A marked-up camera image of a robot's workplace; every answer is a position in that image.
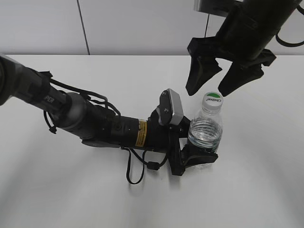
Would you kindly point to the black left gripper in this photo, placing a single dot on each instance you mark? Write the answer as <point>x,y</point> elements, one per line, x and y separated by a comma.
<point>166,139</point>

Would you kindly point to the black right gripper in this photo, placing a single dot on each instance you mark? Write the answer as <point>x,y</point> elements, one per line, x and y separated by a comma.
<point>241,39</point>

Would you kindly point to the clear Cestbon water bottle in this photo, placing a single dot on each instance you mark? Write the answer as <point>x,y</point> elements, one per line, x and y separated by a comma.
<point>205,132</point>

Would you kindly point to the white green bottle cap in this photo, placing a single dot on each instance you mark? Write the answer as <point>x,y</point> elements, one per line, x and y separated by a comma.
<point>212,102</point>

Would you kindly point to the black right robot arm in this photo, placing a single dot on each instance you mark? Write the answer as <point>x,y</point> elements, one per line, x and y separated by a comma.
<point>286,8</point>

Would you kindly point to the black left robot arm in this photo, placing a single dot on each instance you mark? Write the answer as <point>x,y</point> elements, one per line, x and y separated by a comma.
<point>98,123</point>

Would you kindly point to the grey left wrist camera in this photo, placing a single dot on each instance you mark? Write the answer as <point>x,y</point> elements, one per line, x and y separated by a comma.
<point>170,108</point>

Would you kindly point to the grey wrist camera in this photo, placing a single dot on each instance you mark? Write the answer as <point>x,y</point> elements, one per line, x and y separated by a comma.
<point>215,7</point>
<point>170,108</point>

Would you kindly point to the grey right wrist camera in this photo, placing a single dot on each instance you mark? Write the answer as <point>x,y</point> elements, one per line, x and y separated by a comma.
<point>215,7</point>

